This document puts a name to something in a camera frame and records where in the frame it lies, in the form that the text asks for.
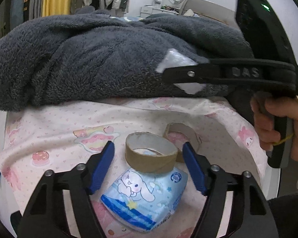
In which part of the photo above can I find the blue cartoon tissue pack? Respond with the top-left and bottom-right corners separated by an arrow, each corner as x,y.
101,168 -> 188,233

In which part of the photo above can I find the brown cardboard tape roll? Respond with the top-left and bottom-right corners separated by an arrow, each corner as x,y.
125,132 -> 178,174

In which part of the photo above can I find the person's right hand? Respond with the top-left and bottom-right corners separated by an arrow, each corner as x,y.
250,97 -> 298,162

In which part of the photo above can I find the pink cartoon bed sheet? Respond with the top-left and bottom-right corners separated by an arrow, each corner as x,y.
0,97 -> 267,237

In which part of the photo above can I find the grey upholstered headboard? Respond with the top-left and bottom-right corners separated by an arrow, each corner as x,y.
179,0 -> 239,29

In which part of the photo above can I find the white vanity with mirror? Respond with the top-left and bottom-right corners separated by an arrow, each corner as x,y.
140,0 -> 186,18

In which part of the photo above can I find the dark grey fleece blanket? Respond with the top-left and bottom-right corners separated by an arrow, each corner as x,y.
0,11 -> 253,112

